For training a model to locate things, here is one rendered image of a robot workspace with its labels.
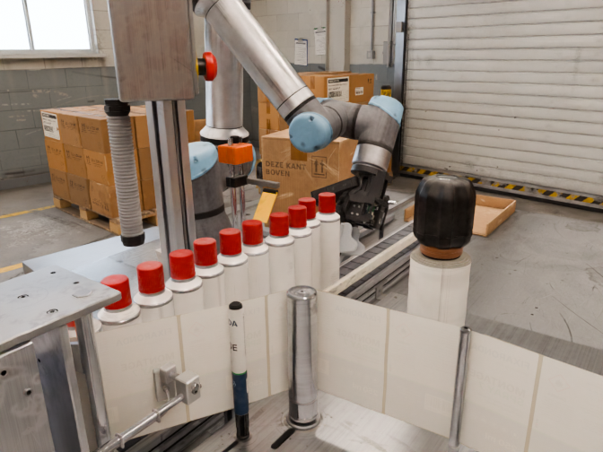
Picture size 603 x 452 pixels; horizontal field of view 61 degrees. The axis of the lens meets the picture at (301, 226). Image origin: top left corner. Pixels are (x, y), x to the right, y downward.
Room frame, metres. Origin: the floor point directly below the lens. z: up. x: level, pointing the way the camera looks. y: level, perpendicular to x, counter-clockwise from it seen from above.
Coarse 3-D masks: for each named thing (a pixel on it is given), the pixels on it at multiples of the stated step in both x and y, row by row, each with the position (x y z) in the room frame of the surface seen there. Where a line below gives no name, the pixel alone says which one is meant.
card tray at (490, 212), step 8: (480, 200) 1.70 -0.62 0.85; (488, 200) 1.69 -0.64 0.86; (496, 200) 1.67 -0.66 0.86; (504, 200) 1.66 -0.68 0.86; (512, 200) 1.64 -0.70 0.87; (408, 208) 1.57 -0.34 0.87; (480, 208) 1.67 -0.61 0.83; (488, 208) 1.67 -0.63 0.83; (496, 208) 1.66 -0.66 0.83; (504, 208) 1.65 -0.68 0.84; (512, 208) 1.61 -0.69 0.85; (408, 216) 1.57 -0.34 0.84; (480, 216) 1.58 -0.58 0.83; (488, 216) 1.58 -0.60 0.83; (496, 216) 1.46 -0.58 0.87; (504, 216) 1.54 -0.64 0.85; (480, 224) 1.50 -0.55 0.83; (488, 224) 1.40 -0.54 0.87; (496, 224) 1.47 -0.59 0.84; (480, 232) 1.42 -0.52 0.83; (488, 232) 1.41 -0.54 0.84
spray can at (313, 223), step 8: (304, 200) 0.91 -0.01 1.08; (312, 200) 0.91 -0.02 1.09; (312, 208) 0.90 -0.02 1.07; (312, 216) 0.90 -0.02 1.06; (312, 224) 0.89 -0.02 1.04; (320, 224) 0.91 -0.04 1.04; (312, 232) 0.89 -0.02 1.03; (312, 240) 0.89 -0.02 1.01; (312, 248) 0.89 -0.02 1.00; (312, 256) 0.89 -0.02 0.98; (312, 264) 0.89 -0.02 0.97; (312, 272) 0.89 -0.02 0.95; (312, 280) 0.89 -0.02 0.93
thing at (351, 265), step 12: (408, 228) 1.34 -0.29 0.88; (384, 240) 1.24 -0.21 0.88; (396, 240) 1.24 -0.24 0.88; (372, 252) 1.16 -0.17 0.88; (348, 264) 1.09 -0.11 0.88; (360, 264) 1.09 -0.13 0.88; (384, 264) 1.09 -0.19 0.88; (372, 276) 1.03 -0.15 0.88; (348, 288) 0.96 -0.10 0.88; (132, 444) 0.53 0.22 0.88
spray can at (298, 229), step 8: (288, 208) 0.86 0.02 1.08; (296, 208) 0.86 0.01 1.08; (304, 208) 0.86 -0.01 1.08; (296, 216) 0.85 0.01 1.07; (304, 216) 0.86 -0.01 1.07; (296, 224) 0.85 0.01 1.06; (304, 224) 0.86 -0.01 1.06; (296, 232) 0.85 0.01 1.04; (304, 232) 0.85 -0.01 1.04; (296, 240) 0.84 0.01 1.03; (304, 240) 0.84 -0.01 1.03; (296, 248) 0.84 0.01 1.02; (304, 248) 0.84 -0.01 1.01; (296, 256) 0.84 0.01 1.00; (304, 256) 0.84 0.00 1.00; (296, 264) 0.84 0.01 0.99; (304, 264) 0.84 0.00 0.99; (296, 272) 0.84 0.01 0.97; (304, 272) 0.84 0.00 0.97; (296, 280) 0.84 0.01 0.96; (304, 280) 0.84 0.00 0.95
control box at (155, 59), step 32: (128, 0) 0.66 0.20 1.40; (160, 0) 0.68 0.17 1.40; (128, 32) 0.66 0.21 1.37; (160, 32) 0.68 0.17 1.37; (192, 32) 0.69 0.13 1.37; (128, 64) 0.66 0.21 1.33; (160, 64) 0.67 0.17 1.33; (192, 64) 0.69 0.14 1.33; (128, 96) 0.66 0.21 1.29; (160, 96) 0.67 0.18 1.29; (192, 96) 0.69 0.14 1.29
